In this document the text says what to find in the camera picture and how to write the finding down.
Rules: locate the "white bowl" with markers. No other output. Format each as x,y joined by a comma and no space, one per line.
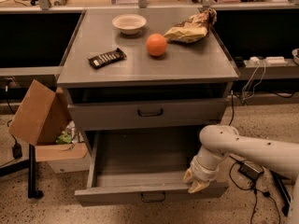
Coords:
129,24

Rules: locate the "grey drawer cabinet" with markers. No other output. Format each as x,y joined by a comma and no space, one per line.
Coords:
200,70

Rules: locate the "white power strip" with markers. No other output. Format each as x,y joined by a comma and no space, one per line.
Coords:
268,61

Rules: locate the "black table leg left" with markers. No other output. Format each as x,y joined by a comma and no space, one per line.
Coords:
33,192

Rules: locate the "black snack bar wrapper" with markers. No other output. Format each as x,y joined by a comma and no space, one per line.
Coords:
107,58

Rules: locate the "yellow brown chip bag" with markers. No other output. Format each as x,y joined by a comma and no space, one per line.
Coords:
194,28

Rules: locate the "orange fruit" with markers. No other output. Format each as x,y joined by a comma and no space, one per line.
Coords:
156,45

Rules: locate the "brown cardboard box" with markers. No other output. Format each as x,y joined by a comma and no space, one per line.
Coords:
40,119

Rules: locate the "green snack packet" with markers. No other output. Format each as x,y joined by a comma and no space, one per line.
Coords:
64,138

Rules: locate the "grey top drawer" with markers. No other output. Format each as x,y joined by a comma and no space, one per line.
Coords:
135,115

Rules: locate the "black table leg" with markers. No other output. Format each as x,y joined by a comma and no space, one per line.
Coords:
33,192
278,179

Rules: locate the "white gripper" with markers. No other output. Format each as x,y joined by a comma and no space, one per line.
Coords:
202,171

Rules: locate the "black table leg right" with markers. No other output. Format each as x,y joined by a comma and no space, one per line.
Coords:
278,179

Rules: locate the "black plug adapter left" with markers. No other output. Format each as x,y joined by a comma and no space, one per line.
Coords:
17,153

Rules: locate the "grey drawer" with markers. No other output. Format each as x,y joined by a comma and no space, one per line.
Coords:
143,166
135,115

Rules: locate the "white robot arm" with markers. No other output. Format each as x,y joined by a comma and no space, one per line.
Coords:
218,141

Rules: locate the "black power adapter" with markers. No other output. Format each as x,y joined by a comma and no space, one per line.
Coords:
249,171

